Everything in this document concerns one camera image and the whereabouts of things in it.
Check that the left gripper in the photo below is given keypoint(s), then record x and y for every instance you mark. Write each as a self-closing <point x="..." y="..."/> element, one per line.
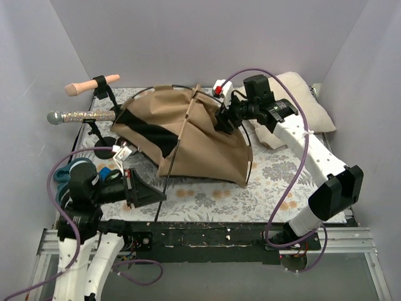
<point x="130" y="192"/>

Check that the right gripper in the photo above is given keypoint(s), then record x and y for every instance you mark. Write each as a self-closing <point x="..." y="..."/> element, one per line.
<point x="228" y="116"/>

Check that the beige fabric pet tent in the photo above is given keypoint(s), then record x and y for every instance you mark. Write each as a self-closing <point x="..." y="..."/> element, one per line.
<point x="174" y="128"/>

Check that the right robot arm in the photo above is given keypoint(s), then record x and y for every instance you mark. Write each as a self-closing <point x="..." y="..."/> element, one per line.
<point x="338" y="185"/>

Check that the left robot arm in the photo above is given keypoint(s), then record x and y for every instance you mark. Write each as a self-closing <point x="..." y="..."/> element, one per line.
<point x="86" y="250"/>

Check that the floral patterned table mat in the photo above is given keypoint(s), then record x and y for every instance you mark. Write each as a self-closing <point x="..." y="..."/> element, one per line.
<point x="204" y="200"/>

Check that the peach toy microphone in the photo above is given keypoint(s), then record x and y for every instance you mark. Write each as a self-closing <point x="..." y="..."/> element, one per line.
<point x="75" y="89"/>

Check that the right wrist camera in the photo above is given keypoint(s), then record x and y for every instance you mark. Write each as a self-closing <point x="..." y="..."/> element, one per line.
<point x="223" y="89"/>

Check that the black table front frame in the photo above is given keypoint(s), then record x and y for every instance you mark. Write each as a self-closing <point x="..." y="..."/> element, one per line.
<point x="194" y="242"/>

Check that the aluminium rail frame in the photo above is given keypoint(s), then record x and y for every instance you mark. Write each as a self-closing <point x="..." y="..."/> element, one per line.
<point x="340" y="240"/>

